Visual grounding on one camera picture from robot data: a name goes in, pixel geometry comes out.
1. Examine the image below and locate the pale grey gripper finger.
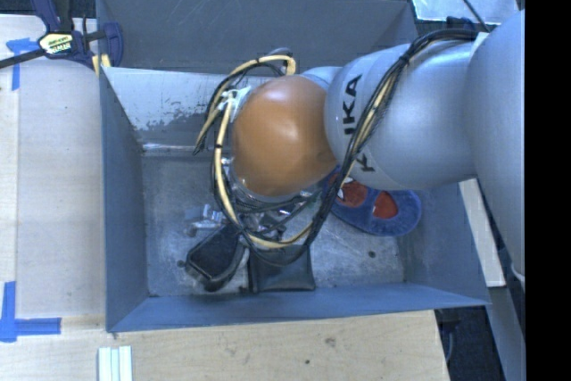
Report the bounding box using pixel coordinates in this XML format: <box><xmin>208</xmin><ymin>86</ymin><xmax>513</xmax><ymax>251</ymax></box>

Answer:
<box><xmin>186</xmin><ymin>222</ymin><xmax>227</xmax><ymax>238</ymax></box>
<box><xmin>184</xmin><ymin>204</ymin><xmax>225</xmax><ymax>223</ymax></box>

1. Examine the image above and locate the pale wood flat board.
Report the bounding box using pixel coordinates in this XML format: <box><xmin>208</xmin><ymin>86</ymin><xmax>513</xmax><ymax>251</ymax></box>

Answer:
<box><xmin>14</xmin><ymin>56</ymin><xmax>108</xmax><ymax>320</ymax></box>

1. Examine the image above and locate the grey metal bin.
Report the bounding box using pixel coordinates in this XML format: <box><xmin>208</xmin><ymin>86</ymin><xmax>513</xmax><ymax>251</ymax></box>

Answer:
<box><xmin>94</xmin><ymin>0</ymin><xmax>492</xmax><ymax>334</ymax></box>

